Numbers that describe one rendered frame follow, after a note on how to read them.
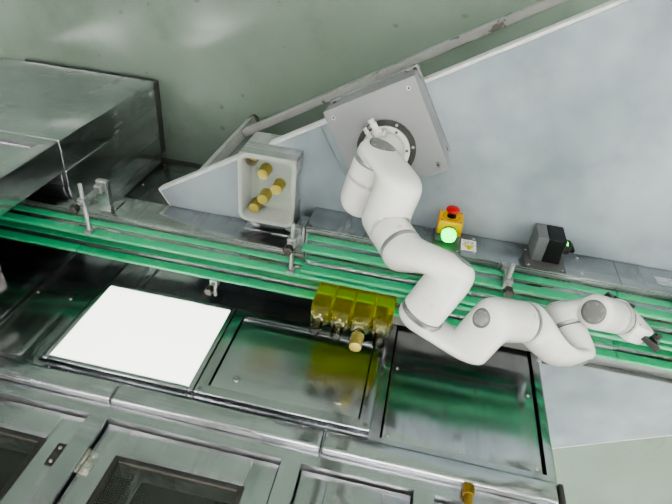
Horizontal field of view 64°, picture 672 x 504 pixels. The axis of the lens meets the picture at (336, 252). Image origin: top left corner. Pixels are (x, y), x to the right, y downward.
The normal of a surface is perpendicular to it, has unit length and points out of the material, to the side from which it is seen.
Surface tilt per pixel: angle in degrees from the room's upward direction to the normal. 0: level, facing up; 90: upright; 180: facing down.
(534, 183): 0
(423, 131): 5
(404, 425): 90
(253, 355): 90
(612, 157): 0
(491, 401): 90
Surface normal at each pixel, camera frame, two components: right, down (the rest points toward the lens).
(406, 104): -0.26, 0.51
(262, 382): 0.09, -0.82
